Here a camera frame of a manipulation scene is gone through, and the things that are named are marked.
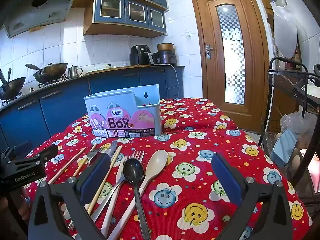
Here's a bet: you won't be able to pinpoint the white power cable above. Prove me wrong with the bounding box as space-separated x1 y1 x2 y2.
165 64 182 98

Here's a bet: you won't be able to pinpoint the large black wok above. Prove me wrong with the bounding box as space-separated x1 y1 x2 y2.
26 62 69 83

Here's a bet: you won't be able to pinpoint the blue base cabinets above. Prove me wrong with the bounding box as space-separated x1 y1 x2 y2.
0 65 185 153

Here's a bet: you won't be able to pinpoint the gas stove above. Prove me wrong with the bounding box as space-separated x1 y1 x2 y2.
0 76 73 107

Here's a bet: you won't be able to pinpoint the beige spoon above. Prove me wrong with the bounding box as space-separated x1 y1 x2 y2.
107 149 168 240

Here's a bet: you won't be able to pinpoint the small black wok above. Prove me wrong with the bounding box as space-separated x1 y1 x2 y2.
0 68 26 100

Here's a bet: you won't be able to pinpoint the dark rice cooker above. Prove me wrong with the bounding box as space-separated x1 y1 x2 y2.
152 51 178 66

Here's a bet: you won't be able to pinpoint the light blue framed mirror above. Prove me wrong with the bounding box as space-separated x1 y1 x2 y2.
271 128 298 167

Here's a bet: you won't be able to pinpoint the hanging clear plastic bag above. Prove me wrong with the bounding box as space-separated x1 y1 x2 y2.
271 1 299 58

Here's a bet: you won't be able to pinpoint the light blue utensil holder box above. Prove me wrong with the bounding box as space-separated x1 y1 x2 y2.
84 84 163 138

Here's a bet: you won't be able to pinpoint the white-handled steel fork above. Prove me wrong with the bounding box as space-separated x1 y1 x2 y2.
101 150 145 235

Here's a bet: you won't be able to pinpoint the wooden door with glass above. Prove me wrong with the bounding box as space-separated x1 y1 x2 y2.
190 0 270 134

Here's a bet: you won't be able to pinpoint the grey range hood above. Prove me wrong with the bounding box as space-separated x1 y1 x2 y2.
4 0 82 38

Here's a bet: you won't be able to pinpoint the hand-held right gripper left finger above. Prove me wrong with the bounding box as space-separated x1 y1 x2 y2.
27 152 112 240

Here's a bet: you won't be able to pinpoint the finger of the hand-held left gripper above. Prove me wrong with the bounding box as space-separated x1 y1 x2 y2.
25 144 59 167
0 141 33 165

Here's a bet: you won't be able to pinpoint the steel knife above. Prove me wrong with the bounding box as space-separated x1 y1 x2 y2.
106 140 118 157

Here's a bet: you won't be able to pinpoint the black metal rack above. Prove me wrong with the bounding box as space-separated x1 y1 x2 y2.
261 56 320 205

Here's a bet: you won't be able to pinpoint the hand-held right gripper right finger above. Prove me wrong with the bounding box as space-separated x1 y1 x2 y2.
211 152 293 240

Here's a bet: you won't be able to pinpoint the metal door handle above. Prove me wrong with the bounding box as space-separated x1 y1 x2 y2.
205 44 215 60

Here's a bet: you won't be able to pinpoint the person's left hand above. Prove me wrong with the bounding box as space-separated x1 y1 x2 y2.
12 187 31 222

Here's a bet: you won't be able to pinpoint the black air fryer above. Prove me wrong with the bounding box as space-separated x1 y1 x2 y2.
130 44 154 66

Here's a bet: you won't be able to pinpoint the steel kettle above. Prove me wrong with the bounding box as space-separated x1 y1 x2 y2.
67 65 83 79

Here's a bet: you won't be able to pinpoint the blue glass-door wall cabinet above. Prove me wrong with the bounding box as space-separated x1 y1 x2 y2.
83 0 167 37

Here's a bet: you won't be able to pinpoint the black spoon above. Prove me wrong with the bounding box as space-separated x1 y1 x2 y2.
123 158 152 240

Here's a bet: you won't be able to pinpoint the crumpled clear plastic bag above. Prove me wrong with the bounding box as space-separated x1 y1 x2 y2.
280 111 307 134

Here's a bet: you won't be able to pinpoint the red smiley-print tablecloth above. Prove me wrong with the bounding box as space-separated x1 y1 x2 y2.
25 97 313 240

